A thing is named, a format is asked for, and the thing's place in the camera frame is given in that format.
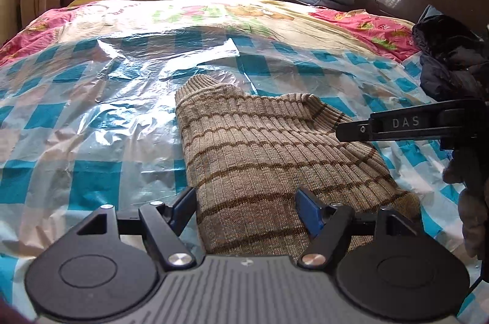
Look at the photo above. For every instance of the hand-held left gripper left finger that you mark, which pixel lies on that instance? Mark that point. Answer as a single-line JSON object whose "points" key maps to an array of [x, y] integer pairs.
{"points": [[183, 207]]}

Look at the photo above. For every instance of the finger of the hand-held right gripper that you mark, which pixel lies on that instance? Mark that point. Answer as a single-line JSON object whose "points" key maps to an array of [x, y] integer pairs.
{"points": [[401, 125]]}

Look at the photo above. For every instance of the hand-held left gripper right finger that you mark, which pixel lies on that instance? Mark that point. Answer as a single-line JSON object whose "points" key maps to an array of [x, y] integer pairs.
{"points": [[305, 209]]}

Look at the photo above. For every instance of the beige brown-striped ribbed sweater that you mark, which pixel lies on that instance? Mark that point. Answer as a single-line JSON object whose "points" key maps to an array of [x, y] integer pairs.
{"points": [[248, 156]]}

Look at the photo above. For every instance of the person's right hand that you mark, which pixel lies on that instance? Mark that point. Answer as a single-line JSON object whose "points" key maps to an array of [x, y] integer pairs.
{"points": [[473, 224]]}

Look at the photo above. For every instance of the dark padded jacket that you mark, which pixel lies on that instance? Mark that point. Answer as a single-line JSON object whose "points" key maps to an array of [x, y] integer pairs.
{"points": [[450, 56]]}

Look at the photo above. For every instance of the pink floral bed quilt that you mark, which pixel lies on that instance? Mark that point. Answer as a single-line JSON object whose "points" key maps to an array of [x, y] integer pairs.
{"points": [[344, 22]]}

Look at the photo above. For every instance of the blue checked plastic sheet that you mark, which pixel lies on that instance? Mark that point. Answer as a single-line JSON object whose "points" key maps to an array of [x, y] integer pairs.
{"points": [[95, 118]]}

